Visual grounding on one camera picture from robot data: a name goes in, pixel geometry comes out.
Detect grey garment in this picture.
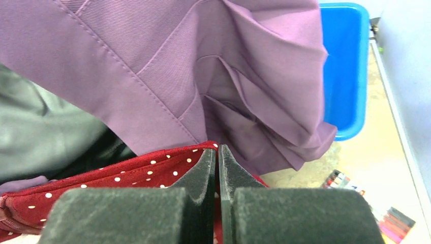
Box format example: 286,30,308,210
1,66,134,183

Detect purple pleated skirt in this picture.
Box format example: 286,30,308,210
1,1,337,176

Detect blue plastic bin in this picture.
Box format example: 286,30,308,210
320,3,370,141

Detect red polka dot skirt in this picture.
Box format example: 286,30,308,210
0,140,270,244

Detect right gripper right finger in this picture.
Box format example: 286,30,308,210
219,145,384,243

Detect marker pack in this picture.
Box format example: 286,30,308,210
321,169,416,243

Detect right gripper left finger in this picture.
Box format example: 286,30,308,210
39,149,217,243

